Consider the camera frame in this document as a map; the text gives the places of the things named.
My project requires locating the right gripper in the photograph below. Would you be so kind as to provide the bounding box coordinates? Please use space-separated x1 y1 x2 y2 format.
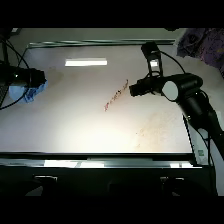
128 77 165 98

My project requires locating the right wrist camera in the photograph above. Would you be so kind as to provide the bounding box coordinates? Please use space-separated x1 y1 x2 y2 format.
140 41 163 80

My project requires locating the heap of clothes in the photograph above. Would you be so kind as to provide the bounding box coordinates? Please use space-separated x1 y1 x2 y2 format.
175 27 224 80

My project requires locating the blue garment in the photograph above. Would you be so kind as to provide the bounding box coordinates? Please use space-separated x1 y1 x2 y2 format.
7 79 49 104

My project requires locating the black cable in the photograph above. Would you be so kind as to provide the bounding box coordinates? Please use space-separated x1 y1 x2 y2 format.
158 49 187 76
0 37 33 72

